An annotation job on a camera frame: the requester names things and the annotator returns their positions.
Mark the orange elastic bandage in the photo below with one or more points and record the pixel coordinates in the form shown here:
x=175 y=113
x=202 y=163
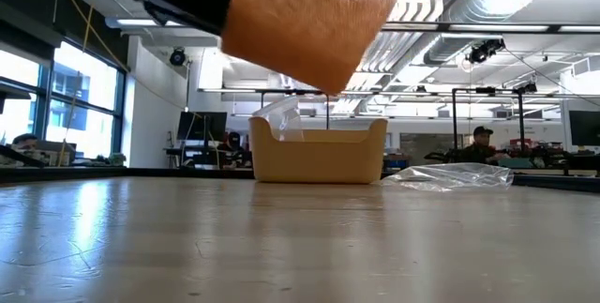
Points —
x=314 y=21

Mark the black ceiling spotlight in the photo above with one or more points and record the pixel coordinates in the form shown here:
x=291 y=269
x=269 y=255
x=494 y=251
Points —
x=177 y=57

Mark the long ceiling light bar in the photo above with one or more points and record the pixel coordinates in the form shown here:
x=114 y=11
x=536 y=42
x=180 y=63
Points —
x=136 y=22

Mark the black computer monitor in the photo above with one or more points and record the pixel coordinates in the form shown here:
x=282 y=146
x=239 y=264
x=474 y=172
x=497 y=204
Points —
x=201 y=125
x=586 y=127

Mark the person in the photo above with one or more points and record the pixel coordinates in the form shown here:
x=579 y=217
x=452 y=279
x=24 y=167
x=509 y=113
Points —
x=480 y=150
x=24 y=140
x=234 y=140

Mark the large office window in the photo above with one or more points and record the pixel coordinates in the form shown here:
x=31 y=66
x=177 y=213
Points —
x=82 y=87

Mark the small potted plant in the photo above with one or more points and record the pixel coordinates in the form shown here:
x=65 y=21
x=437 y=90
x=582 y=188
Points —
x=117 y=158

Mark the yellow plastic bin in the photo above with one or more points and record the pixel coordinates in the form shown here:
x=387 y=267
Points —
x=319 y=160

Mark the black aluminium table frame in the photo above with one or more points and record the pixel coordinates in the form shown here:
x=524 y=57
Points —
x=140 y=172

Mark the black ceiling camera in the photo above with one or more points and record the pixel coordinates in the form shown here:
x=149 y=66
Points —
x=485 y=50

